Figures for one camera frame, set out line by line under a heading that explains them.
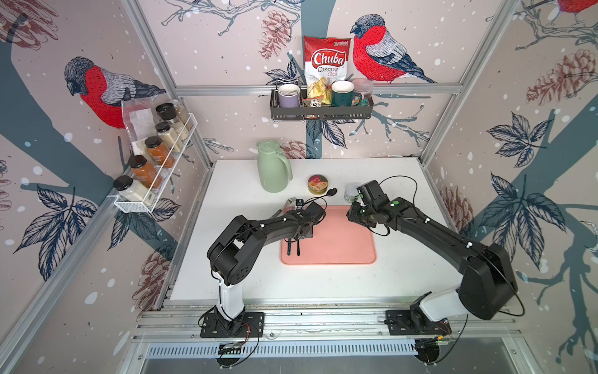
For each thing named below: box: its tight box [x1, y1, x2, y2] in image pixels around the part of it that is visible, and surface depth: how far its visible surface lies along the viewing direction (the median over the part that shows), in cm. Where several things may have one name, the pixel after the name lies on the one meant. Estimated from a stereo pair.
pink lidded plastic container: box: [351, 77, 374, 106], surface depth 87 cm
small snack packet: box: [302, 95, 324, 108], surface depth 87 cm
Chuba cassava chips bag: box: [303, 35, 352, 106], surface depth 82 cm
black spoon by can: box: [303, 187, 338, 205], surface depth 109 cm
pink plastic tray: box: [281, 204, 377, 265], surface depth 90 cm
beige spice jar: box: [154, 121, 183, 152], surface depth 78 cm
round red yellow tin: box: [307, 173, 329, 196], surface depth 109 cm
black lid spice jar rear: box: [155, 102, 190, 140], surface depth 81 cm
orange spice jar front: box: [127, 154, 159, 189], surface depth 68 cm
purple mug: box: [277, 83, 301, 109], surface depth 84 cm
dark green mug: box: [330, 80, 363, 107], surface depth 85 cm
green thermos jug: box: [249, 139, 294, 194], surface depth 97 cm
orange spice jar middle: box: [144, 135, 176, 169], surface depth 73 cm
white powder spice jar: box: [112, 175, 156, 206], surface depth 62 cm
